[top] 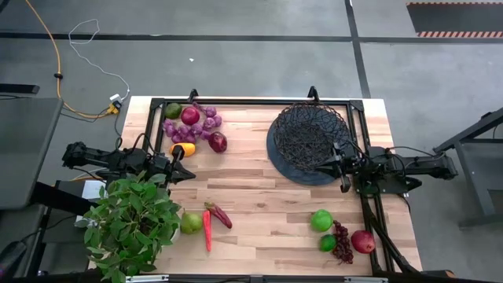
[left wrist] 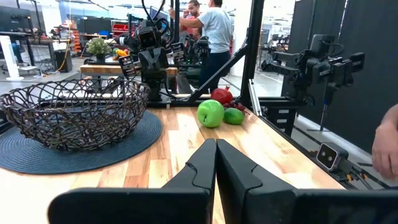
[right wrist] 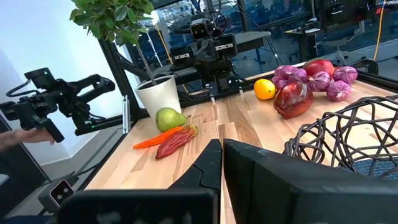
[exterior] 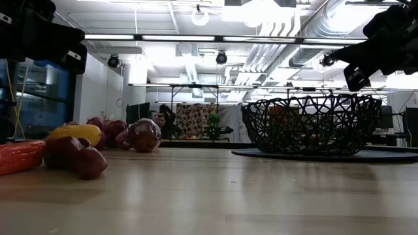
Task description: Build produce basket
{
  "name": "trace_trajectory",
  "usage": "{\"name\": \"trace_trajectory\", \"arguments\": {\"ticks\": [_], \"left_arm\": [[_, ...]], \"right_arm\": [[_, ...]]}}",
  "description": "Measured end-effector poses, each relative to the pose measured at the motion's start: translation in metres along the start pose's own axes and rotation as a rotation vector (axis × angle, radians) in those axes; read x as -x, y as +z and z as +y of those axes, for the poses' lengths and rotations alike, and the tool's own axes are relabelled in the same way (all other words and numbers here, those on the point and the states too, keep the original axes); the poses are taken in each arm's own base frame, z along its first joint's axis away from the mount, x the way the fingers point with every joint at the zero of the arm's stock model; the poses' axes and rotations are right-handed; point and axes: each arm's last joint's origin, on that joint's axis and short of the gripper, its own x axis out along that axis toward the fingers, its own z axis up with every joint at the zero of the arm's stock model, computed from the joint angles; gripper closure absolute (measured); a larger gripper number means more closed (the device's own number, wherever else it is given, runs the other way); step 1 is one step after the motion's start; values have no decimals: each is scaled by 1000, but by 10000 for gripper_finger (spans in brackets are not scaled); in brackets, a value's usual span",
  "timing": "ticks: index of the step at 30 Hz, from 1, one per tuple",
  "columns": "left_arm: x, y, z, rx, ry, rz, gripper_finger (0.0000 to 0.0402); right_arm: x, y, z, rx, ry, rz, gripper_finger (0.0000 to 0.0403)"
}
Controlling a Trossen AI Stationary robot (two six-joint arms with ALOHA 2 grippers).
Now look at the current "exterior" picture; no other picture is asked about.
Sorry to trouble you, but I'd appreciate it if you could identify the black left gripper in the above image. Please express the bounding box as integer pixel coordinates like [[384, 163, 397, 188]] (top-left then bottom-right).
[[0, 0, 88, 74]]

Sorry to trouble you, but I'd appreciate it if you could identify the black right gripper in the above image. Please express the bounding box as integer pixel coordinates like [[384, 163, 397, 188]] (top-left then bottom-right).
[[332, 0, 418, 93]]

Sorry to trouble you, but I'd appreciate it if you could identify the yellow orange mango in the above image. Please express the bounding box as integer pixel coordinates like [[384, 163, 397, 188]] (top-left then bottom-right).
[[45, 124, 103, 147]]

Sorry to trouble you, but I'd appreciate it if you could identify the purple grape bunch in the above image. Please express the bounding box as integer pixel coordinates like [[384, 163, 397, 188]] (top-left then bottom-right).
[[65, 116, 131, 151]]

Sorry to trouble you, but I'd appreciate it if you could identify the dark red lumpy vegetable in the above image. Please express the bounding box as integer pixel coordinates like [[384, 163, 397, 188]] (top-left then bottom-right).
[[43, 136, 108, 181]]

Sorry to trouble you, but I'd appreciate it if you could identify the orange carrot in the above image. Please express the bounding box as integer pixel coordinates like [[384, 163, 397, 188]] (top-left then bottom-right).
[[0, 140, 47, 177]]

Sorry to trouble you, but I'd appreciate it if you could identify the red pomegranate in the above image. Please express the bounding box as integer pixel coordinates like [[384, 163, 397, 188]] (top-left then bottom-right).
[[127, 117, 163, 153]]

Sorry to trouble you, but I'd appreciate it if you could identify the blue glass partition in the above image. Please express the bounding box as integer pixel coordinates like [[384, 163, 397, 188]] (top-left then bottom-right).
[[0, 58, 78, 141]]

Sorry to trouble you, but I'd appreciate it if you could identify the black monitor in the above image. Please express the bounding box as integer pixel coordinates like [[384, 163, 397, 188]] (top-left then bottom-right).
[[404, 106, 418, 148], [125, 102, 151, 125]]

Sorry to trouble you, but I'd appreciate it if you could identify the round dark blue mat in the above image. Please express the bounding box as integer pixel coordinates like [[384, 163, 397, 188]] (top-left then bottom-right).
[[231, 148, 418, 164]]

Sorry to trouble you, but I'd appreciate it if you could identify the long ceiling light bar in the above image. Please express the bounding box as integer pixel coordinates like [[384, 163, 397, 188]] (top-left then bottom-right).
[[83, 33, 368, 45]]

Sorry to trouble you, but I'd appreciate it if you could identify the person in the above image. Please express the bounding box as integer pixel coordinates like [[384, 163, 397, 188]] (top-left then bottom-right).
[[152, 104, 182, 140]]

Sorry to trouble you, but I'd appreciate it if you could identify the brown patterned cloth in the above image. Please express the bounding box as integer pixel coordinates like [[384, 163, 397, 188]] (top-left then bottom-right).
[[176, 103, 218, 140]]

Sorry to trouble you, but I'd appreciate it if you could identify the small distant green plant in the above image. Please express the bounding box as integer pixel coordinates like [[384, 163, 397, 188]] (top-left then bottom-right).
[[206, 113, 223, 141]]

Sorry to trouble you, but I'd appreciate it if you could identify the silver ventilation duct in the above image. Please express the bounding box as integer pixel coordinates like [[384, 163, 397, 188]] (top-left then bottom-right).
[[289, 0, 363, 68]]

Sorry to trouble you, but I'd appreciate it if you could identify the yellow hanging cord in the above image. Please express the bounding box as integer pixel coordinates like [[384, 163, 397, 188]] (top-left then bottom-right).
[[5, 60, 31, 140]]

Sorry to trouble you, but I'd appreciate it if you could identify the black wire mesh basket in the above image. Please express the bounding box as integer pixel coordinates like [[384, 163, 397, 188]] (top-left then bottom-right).
[[241, 93, 383, 157]]

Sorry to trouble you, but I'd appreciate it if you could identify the distant black metal frame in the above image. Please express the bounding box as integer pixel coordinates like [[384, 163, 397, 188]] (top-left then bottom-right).
[[129, 83, 386, 141]]

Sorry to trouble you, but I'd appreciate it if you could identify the white ceiling ring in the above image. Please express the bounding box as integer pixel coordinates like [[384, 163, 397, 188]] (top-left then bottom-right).
[[191, 3, 210, 27]]

